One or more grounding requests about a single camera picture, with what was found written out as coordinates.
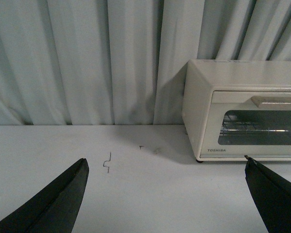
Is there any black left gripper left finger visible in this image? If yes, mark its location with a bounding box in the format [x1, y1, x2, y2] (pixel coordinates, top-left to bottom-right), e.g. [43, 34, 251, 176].
[0, 158, 89, 233]

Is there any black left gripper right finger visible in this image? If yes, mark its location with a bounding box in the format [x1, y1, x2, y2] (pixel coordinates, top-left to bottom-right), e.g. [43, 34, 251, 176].
[245, 155, 291, 233]

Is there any white oven door with window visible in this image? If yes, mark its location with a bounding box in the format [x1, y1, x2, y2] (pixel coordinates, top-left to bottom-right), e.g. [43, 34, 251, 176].
[200, 91, 291, 160]

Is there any white Toshiba toaster oven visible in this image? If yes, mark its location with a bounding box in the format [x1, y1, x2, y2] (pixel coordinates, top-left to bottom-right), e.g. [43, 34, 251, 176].
[182, 60, 291, 161]

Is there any pale grey curtain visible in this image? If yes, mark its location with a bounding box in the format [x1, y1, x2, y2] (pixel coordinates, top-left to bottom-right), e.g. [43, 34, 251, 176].
[0, 0, 291, 125]

